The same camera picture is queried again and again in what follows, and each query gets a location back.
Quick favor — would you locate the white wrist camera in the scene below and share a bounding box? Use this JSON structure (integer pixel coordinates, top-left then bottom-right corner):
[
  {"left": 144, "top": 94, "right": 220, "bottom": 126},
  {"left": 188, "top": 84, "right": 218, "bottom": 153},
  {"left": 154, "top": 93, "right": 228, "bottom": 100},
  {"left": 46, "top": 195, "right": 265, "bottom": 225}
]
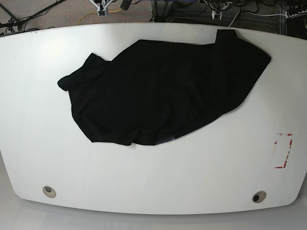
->
[
  {"left": 90, "top": 0, "right": 113, "bottom": 16},
  {"left": 212, "top": 11, "right": 223, "bottom": 20}
]

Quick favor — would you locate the black T-shirt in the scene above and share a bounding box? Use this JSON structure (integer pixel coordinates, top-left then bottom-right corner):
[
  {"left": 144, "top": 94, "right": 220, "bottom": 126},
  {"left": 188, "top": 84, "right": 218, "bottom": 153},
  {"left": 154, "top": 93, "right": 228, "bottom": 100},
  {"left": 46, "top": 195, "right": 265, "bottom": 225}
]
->
[{"left": 58, "top": 30, "right": 271, "bottom": 146}]

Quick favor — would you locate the yellow cable on floor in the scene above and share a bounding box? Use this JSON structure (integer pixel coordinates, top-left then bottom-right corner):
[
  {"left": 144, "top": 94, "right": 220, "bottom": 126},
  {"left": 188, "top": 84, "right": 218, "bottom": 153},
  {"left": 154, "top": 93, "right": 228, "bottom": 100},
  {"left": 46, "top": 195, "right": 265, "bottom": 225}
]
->
[{"left": 76, "top": 8, "right": 122, "bottom": 26}]

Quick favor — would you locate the table cable grommet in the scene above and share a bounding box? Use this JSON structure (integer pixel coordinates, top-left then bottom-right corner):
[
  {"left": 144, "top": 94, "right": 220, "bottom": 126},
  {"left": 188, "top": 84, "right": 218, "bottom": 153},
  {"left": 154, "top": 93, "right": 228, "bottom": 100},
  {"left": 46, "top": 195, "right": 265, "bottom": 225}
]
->
[
  {"left": 43, "top": 186, "right": 56, "bottom": 198},
  {"left": 252, "top": 191, "right": 267, "bottom": 203}
]

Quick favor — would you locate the right table cable grommet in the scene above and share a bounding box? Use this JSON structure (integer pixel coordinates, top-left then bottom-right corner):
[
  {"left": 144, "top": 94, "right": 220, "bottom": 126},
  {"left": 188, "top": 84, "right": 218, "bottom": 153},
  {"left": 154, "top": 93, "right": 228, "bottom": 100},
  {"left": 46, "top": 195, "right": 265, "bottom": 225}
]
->
[{"left": 252, "top": 191, "right": 267, "bottom": 203}]

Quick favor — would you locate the left table cable grommet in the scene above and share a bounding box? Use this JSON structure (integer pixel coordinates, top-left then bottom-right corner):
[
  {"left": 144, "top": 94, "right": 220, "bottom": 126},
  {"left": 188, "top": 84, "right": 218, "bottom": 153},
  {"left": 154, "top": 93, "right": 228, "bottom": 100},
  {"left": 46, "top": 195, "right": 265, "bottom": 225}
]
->
[{"left": 43, "top": 186, "right": 56, "bottom": 198}]

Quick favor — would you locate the white power strip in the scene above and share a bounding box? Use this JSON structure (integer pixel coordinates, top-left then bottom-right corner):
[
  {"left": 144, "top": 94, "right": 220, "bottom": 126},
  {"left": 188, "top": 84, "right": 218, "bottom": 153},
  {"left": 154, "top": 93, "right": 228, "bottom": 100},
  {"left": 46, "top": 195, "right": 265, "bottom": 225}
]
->
[{"left": 285, "top": 4, "right": 307, "bottom": 19}]

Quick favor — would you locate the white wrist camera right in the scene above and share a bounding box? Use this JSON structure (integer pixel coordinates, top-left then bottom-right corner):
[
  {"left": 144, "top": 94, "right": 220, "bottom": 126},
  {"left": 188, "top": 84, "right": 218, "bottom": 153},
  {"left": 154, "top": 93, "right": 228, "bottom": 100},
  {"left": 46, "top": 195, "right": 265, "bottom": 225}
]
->
[{"left": 90, "top": 0, "right": 113, "bottom": 16}]

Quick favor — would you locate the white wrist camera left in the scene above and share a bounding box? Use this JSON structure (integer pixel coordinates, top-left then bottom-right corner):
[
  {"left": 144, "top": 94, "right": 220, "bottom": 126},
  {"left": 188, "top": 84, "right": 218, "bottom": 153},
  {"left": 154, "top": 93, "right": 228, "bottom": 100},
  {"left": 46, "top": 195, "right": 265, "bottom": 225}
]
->
[{"left": 212, "top": 11, "right": 223, "bottom": 20}]

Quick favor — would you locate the red tape rectangle marking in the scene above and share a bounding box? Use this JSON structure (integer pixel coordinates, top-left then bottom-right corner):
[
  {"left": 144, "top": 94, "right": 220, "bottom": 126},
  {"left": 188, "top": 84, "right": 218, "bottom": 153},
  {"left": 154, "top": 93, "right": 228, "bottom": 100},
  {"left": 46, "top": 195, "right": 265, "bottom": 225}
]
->
[{"left": 272, "top": 133, "right": 294, "bottom": 169}]

